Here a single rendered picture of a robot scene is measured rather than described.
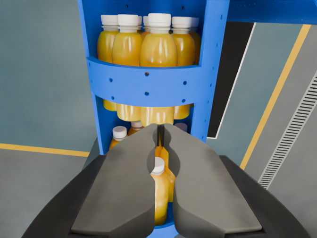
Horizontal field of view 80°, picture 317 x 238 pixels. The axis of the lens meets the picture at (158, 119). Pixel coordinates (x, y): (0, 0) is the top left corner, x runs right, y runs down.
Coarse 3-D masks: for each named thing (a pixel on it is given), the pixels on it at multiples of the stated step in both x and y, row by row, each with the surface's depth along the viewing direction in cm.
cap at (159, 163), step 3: (156, 159) 48; (159, 159) 48; (162, 159) 48; (156, 162) 47; (159, 162) 47; (162, 162) 47; (156, 165) 46; (159, 165) 46; (162, 165) 46; (156, 168) 46; (159, 168) 46; (162, 168) 47; (153, 171) 47; (156, 171) 46; (159, 171) 47
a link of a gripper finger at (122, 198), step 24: (120, 144) 10; (144, 144) 10; (120, 168) 9; (144, 168) 9; (96, 192) 7; (120, 192) 7; (144, 192) 7; (96, 216) 6; (120, 216) 7; (144, 216) 7
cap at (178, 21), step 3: (174, 18) 37; (177, 18) 36; (180, 18) 36; (183, 18) 36; (186, 18) 36; (189, 18) 37; (174, 21) 37; (177, 21) 37; (180, 21) 36; (183, 21) 36; (186, 21) 37; (189, 21) 37; (174, 24) 38; (177, 24) 37; (180, 24) 37; (183, 24) 37; (186, 24) 37; (189, 24) 37
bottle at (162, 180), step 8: (152, 176) 47; (160, 176) 47; (160, 184) 47; (168, 184) 49; (160, 192) 48; (168, 192) 51; (160, 200) 49; (160, 208) 51; (160, 216) 52; (160, 224) 54
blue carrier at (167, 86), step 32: (96, 0) 42; (128, 0) 48; (160, 0) 49; (192, 0) 46; (224, 0) 30; (96, 32) 43; (224, 32) 36; (96, 64) 33; (96, 96) 45; (128, 96) 32; (160, 96) 32; (192, 96) 34; (96, 128) 45; (128, 128) 64; (192, 128) 38
